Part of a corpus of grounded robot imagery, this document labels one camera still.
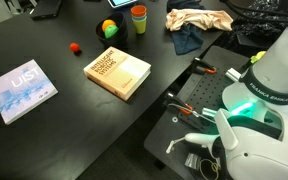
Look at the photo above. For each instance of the yellow plastic cup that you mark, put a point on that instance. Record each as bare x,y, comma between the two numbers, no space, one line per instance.
139,26

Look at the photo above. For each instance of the blue plastic cup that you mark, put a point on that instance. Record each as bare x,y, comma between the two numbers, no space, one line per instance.
139,18

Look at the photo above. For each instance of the orange plastic cup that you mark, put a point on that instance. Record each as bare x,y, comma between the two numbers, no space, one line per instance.
139,10

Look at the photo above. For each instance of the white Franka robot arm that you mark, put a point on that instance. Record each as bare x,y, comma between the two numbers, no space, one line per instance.
270,66

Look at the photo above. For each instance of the black clamp orange tip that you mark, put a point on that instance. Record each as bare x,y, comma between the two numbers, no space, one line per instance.
202,68
175,100

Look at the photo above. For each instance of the tan Intelligent Robotic Systems book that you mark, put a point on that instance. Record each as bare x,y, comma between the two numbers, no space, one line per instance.
117,71

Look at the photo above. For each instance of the small metal washer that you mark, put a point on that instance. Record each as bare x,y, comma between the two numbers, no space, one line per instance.
175,119

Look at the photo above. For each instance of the black bowl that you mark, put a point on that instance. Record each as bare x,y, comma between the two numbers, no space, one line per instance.
117,41

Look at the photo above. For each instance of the dark blue cloth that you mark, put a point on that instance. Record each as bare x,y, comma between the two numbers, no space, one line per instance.
187,40

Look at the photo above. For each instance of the black perforated breadboard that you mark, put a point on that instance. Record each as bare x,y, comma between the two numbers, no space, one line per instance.
210,93

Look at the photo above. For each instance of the green toy fruit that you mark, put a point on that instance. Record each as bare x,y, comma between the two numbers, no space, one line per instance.
111,31

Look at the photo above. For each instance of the small red ball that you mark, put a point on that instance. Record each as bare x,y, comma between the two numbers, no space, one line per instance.
74,47

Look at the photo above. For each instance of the small clear plastic bag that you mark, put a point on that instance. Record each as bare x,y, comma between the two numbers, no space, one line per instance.
192,161

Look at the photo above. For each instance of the silver aluminium extrusion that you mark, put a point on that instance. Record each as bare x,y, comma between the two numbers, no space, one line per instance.
233,74

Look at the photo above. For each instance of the white tablet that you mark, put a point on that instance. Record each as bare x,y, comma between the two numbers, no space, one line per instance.
120,2

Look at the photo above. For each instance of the peach cloth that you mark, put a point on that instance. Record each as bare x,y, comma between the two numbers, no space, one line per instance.
200,18

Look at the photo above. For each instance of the tan rubber band loop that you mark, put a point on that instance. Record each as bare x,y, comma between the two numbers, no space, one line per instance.
201,165

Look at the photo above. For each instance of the yellow green knob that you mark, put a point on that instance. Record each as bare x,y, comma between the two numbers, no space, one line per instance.
258,56

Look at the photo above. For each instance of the pale blue UIST book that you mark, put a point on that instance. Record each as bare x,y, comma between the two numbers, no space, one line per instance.
22,90

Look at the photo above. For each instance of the black closed laptop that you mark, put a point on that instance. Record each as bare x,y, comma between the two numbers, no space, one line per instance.
47,8

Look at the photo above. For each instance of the black speckled bag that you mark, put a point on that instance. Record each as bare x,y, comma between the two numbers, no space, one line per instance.
260,6

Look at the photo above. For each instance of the small silver bracket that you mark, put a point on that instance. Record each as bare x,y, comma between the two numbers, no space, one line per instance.
209,112

